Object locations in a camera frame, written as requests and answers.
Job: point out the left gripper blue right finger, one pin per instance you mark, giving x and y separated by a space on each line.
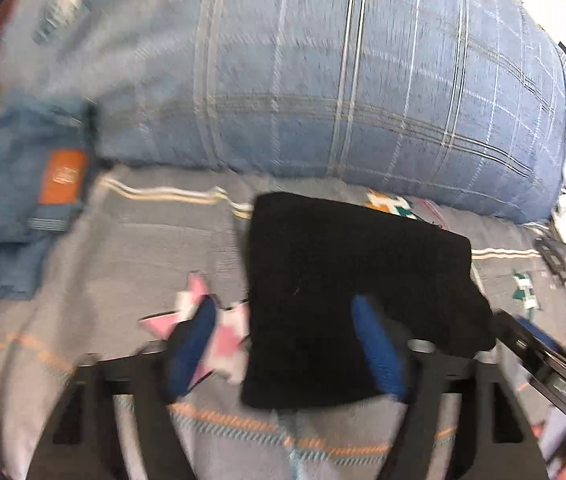
492 438

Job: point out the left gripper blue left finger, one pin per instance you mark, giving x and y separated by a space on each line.
81 440

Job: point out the black pants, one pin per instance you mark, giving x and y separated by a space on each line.
306 261

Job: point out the black remote on bed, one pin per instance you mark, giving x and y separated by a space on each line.
553 253

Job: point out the grey patterned bed sheet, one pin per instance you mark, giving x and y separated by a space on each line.
142 233

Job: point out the folded blue jeans orange patch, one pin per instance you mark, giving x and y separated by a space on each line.
47 163

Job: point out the blue plaid pillow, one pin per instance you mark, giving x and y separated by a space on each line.
462 102

